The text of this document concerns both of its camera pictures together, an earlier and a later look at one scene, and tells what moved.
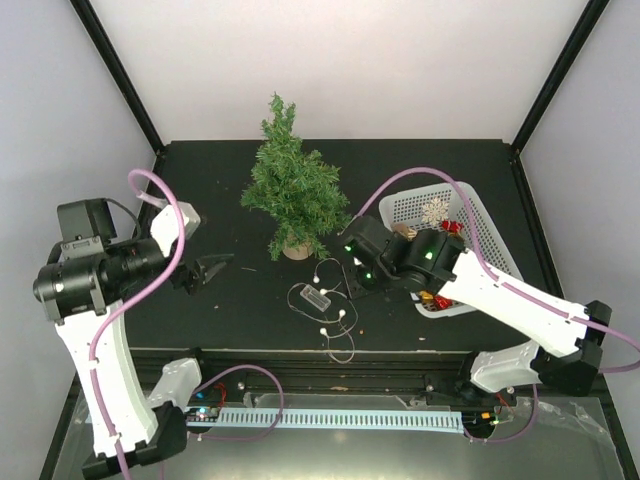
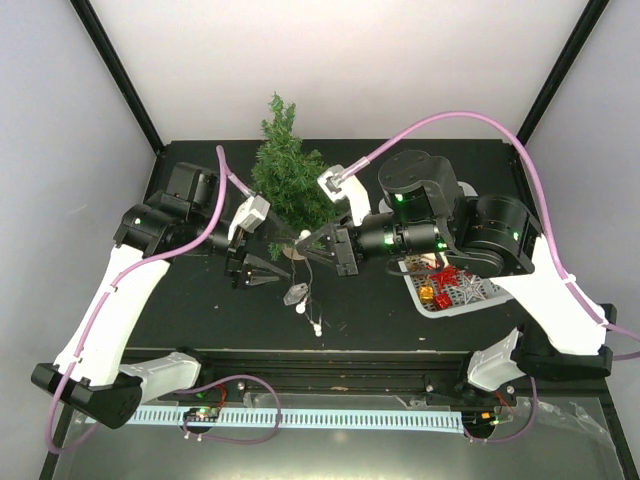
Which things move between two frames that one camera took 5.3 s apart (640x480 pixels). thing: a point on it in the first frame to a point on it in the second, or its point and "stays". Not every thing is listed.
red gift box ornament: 441,303 stays
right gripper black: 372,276 to 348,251
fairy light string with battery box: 324,331 to 300,292
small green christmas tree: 292,188 stays
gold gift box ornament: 426,297 stays
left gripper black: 196,274 to 236,257
